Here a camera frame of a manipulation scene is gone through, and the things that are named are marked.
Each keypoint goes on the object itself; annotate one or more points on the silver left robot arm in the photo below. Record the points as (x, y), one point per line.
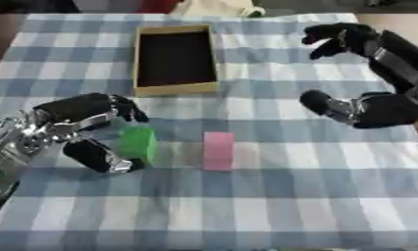
(9, 153)

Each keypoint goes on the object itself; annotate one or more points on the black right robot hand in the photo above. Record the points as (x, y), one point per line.
(390, 108)

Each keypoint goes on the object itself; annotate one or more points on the white object beyond table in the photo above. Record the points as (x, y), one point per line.
(217, 8)

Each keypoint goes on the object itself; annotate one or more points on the tan cardboard box black inside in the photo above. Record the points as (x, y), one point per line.
(173, 60)

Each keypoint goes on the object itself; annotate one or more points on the green rectangular block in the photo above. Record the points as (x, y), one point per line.
(139, 144)

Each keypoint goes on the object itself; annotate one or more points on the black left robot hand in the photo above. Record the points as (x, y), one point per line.
(75, 109)

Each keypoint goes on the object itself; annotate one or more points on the red object beyond table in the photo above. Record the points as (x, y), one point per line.
(156, 6)

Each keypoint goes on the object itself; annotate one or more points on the pink rectangular block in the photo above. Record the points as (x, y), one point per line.
(218, 151)

